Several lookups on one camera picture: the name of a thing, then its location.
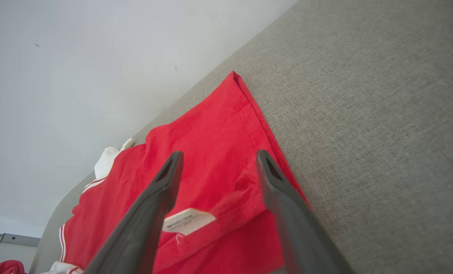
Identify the red jersey top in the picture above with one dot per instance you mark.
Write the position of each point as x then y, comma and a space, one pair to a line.
5, 268

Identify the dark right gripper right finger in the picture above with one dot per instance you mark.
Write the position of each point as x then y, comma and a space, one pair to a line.
298, 236

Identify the grey metal partition post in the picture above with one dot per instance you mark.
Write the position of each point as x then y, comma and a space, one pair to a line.
19, 239

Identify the red white sports jersey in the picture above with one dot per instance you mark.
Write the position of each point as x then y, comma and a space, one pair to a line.
211, 125

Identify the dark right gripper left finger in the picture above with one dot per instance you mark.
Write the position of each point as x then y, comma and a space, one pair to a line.
142, 224

